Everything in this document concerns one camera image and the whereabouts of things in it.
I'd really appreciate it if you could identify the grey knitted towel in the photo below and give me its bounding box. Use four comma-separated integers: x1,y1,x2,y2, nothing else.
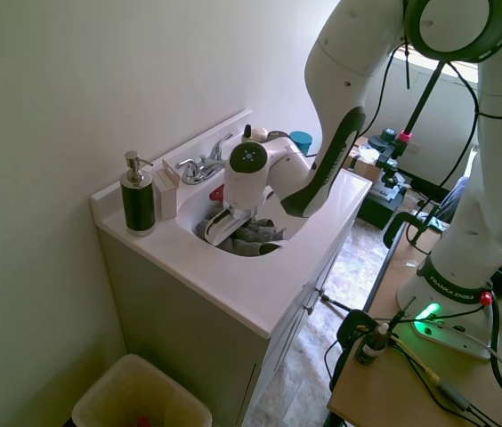
194,214,288,259

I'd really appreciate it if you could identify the white sink vanity top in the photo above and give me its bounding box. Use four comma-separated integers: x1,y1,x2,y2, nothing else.
89,109,373,338

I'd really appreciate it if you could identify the chrome faucet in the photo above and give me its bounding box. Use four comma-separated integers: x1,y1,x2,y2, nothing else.
174,132,234,186

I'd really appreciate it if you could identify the white printed carton box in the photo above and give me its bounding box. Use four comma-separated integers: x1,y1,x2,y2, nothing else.
152,159,181,222

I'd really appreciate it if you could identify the teal round container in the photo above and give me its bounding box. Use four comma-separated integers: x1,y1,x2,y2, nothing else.
289,130,315,157

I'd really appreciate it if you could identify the black chrome soap dispenser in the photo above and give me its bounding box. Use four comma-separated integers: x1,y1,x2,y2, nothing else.
119,150,158,238

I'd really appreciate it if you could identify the cardboard box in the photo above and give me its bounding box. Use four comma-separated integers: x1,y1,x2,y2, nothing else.
343,142,386,184

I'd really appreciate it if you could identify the black stand base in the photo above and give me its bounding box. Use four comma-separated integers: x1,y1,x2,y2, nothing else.
356,142,413,231

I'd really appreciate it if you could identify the grey vanity cabinet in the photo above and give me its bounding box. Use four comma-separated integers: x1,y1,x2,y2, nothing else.
98,222,355,427

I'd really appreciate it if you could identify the black C-clamp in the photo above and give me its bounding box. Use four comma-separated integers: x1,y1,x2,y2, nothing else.
336,308,386,357
383,211,450,255

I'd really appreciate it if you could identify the dark dropper bottle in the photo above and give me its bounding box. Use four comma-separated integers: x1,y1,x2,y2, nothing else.
355,323,391,367

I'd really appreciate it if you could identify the beige lined trash bin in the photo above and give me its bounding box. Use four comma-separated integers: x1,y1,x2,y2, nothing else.
71,353,214,427

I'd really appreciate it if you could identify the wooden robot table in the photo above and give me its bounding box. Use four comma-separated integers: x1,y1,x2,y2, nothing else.
326,212,502,427

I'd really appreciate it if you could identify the black camera stand pole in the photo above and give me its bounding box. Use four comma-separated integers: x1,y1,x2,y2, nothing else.
403,60,449,134

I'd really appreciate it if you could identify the yellow cable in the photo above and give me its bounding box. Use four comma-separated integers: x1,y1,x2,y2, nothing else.
388,334,441,384

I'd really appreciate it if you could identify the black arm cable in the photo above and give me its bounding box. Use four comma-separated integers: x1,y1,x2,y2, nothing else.
364,37,502,193

